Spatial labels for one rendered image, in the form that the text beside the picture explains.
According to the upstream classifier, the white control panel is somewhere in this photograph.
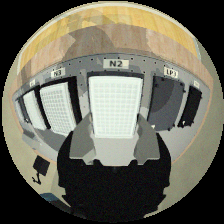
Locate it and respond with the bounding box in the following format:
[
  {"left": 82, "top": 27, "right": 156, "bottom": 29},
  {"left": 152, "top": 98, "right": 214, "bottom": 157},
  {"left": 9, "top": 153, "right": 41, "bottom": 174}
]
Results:
[{"left": 22, "top": 128, "right": 42, "bottom": 150}]

